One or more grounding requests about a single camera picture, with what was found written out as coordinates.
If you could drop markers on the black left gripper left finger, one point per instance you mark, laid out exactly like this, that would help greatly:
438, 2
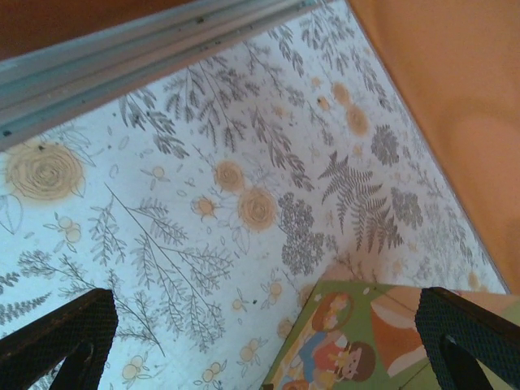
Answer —
61, 325

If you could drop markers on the floral tablecloth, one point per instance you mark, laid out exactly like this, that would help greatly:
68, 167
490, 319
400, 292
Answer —
203, 162

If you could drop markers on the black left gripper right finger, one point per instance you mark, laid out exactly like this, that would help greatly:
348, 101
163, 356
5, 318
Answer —
467, 321

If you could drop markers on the aluminium side rail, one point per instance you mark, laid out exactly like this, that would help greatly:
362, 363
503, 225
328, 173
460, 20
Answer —
122, 53

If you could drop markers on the printed white paper bag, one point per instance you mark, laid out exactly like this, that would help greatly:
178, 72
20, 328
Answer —
345, 337

